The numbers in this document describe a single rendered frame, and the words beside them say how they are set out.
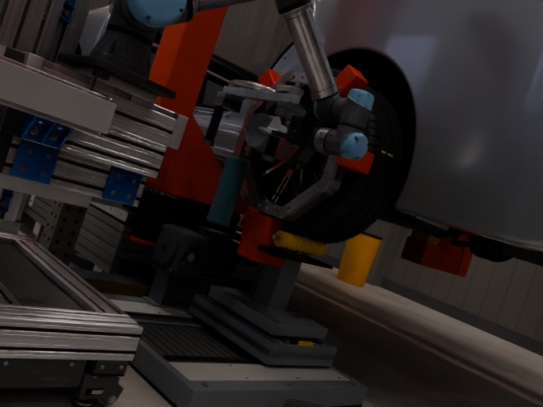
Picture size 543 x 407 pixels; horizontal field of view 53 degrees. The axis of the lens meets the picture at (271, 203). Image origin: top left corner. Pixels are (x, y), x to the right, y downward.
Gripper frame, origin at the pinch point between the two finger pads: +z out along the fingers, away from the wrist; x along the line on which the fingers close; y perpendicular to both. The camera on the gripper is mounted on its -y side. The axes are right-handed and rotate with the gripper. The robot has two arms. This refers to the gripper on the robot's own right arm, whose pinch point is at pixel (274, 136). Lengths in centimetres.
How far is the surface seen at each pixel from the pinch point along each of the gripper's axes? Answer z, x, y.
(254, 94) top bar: 18.4, -1.5, 13.1
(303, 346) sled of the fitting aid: -8, -38, -66
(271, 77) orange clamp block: 35.8, -20.6, 25.7
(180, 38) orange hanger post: 61, 9, 29
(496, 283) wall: 113, -463, -32
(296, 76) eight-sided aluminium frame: 22.3, -20.5, 27.2
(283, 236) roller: 2.8, -21.2, -30.6
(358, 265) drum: 222, -372, -61
